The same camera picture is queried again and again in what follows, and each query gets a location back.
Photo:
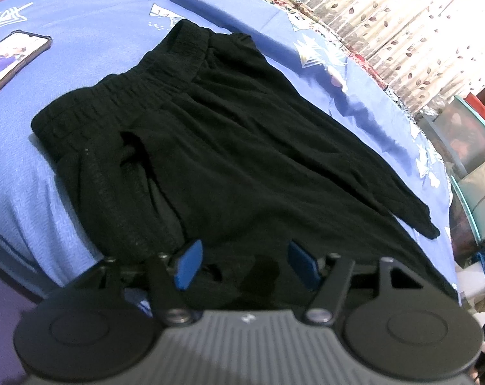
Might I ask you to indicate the smartphone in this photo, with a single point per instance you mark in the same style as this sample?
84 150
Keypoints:
10 58

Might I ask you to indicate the beige leaf-print curtain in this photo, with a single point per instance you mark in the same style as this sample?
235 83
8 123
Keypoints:
403 20

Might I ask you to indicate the black pants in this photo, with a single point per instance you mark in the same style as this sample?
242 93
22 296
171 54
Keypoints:
246 148

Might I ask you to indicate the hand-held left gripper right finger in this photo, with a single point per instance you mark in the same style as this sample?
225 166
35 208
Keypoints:
304 264

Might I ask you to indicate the clear storage box teal rim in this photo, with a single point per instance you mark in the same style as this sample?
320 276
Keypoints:
467 156

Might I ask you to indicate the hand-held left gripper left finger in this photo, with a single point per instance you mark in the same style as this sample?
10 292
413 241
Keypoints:
188 264

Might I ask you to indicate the blue printed bedsheet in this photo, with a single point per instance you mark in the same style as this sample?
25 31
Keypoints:
86 40

